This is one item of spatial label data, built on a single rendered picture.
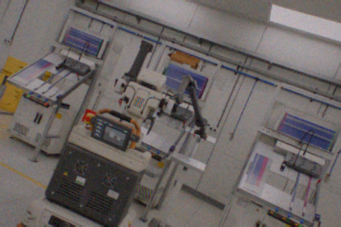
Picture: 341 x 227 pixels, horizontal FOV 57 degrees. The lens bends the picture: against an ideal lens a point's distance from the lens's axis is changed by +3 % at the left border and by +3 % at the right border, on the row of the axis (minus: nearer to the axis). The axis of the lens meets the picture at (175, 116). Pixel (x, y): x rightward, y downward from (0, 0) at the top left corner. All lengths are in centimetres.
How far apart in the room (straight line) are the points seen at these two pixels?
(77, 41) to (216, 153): 267
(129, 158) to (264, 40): 368
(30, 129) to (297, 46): 400
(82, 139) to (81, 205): 43
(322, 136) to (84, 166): 241
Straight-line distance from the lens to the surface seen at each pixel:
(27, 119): 434
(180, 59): 405
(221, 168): 501
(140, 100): 236
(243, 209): 339
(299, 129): 350
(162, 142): 324
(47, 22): 595
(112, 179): 208
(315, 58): 522
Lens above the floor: 117
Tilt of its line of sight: 1 degrees down
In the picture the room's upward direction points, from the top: 23 degrees clockwise
